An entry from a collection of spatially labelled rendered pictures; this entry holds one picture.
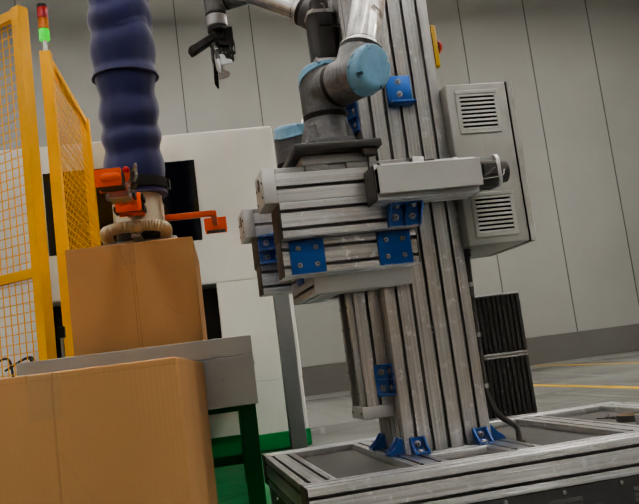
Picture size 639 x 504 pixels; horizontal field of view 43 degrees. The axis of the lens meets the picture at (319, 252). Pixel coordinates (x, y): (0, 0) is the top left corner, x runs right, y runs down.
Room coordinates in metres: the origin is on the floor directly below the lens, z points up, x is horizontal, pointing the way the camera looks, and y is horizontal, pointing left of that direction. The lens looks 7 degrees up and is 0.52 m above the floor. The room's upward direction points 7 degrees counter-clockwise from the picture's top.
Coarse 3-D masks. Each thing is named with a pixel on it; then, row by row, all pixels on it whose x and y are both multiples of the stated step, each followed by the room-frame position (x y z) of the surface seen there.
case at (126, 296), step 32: (96, 256) 2.52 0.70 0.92; (128, 256) 2.53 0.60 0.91; (160, 256) 2.54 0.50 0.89; (192, 256) 2.56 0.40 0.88; (96, 288) 2.52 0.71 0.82; (128, 288) 2.53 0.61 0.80; (160, 288) 2.54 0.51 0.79; (192, 288) 2.55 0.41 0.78; (96, 320) 2.52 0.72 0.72; (128, 320) 2.53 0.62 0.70; (160, 320) 2.54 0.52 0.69; (192, 320) 2.55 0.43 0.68; (96, 352) 2.51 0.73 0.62
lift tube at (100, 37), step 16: (96, 0) 2.73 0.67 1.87; (112, 0) 2.71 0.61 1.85; (128, 0) 2.72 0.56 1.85; (144, 0) 2.78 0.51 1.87; (96, 16) 2.71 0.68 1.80; (112, 16) 2.70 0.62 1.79; (128, 16) 2.72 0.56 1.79; (96, 32) 2.73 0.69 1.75; (112, 32) 2.71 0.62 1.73; (128, 32) 2.71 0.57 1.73; (144, 32) 2.75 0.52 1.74; (96, 48) 2.73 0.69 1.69; (112, 48) 2.70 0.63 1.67; (128, 48) 2.72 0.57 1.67; (144, 48) 2.76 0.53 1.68; (96, 64) 2.75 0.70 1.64; (112, 64) 2.71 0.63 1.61; (128, 64) 2.71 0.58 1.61; (144, 64) 2.74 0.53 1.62
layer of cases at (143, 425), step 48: (0, 384) 1.20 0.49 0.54; (48, 384) 1.21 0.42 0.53; (96, 384) 1.22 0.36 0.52; (144, 384) 1.23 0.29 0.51; (192, 384) 1.62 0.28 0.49; (0, 432) 1.20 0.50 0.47; (48, 432) 1.21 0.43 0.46; (96, 432) 1.22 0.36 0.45; (144, 432) 1.23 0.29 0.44; (192, 432) 1.44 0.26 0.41; (0, 480) 1.20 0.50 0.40; (48, 480) 1.21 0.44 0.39; (96, 480) 1.22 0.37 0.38; (144, 480) 1.22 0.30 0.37; (192, 480) 1.29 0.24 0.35
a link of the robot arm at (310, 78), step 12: (324, 60) 2.01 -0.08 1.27; (300, 72) 2.03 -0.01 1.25; (312, 72) 2.01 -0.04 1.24; (300, 84) 2.04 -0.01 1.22; (312, 84) 2.00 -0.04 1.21; (300, 96) 2.05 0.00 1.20; (312, 96) 2.01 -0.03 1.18; (324, 96) 1.99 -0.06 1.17; (312, 108) 2.01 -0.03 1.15; (324, 108) 2.00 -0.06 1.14; (336, 108) 2.01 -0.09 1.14
